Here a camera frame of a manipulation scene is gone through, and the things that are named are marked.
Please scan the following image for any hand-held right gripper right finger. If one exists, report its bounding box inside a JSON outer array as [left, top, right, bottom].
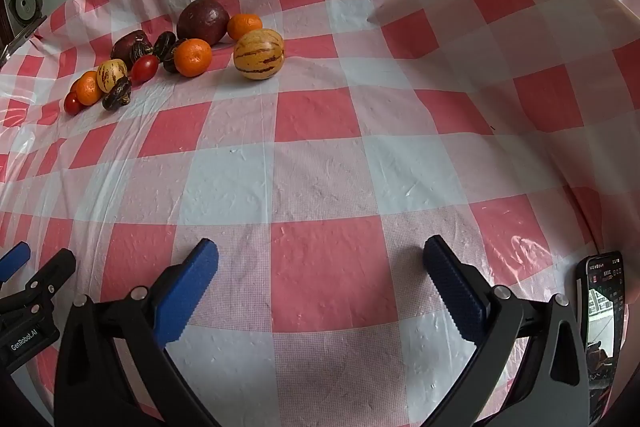
[[422, 234, 591, 427]]

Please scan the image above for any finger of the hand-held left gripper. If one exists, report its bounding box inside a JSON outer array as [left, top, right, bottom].
[[0, 248, 77, 323], [0, 242, 31, 283]]

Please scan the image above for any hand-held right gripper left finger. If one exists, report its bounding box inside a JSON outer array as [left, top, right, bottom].
[[54, 238, 221, 427]]

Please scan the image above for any orange tangerine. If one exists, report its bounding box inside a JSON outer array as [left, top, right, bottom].
[[173, 38, 213, 78], [76, 71, 103, 106], [227, 14, 263, 42]]

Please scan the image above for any small striped pepino melon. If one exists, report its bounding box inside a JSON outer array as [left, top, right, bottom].
[[96, 60, 128, 94]]

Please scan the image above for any red onion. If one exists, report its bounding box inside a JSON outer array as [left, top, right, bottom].
[[111, 31, 153, 70]]

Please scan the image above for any large striped pepino melon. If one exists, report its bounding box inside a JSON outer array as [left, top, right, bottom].
[[233, 29, 286, 80]]

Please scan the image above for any large dark maroon round fruit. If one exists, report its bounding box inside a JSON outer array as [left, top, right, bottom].
[[176, 0, 231, 48]]

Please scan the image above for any black smartphone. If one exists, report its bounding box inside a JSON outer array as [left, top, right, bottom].
[[574, 251, 626, 427]]

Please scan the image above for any red white checkered tablecloth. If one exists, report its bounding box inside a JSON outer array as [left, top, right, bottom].
[[0, 0, 640, 427]]

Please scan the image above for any round grey metal fixture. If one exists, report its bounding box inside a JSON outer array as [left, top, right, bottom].
[[2, 0, 47, 28]]

